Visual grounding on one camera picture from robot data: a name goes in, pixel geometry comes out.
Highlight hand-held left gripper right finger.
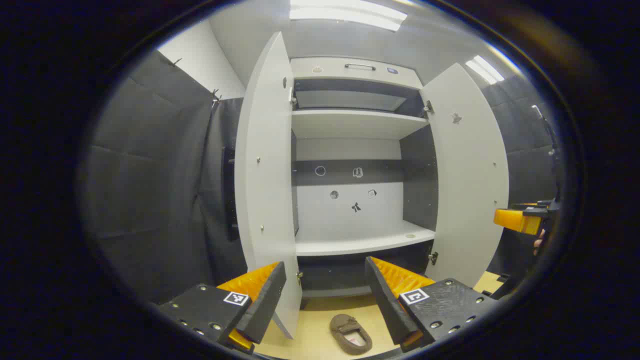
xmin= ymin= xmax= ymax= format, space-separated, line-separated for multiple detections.
xmin=364 ymin=256 xmax=498 ymax=353

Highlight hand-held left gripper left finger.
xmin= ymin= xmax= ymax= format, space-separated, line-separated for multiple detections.
xmin=157 ymin=261 xmax=287 ymax=355

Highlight brown fuzzy shoe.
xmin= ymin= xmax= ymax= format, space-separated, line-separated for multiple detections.
xmin=330 ymin=314 xmax=373 ymax=356

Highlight grey cabinet door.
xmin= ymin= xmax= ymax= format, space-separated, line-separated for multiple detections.
xmin=420 ymin=62 xmax=510 ymax=288
xmin=235 ymin=31 xmax=303 ymax=341

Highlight grey shoe cabinet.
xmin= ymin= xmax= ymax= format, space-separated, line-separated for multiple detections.
xmin=235 ymin=31 xmax=510 ymax=341

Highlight grey cabinet drawer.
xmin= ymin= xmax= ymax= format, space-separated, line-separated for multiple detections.
xmin=290 ymin=56 xmax=424 ymax=91

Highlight black backdrop cloth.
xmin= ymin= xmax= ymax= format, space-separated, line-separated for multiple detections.
xmin=82 ymin=50 xmax=221 ymax=303
xmin=200 ymin=97 xmax=248 ymax=286
xmin=482 ymin=82 xmax=561 ymax=281

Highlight ceiling light panel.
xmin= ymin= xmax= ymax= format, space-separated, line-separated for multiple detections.
xmin=465 ymin=55 xmax=505 ymax=85
xmin=290 ymin=0 xmax=408 ymax=32

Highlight black door handle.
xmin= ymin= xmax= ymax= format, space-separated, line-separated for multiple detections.
xmin=222 ymin=147 xmax=239 ymax=242

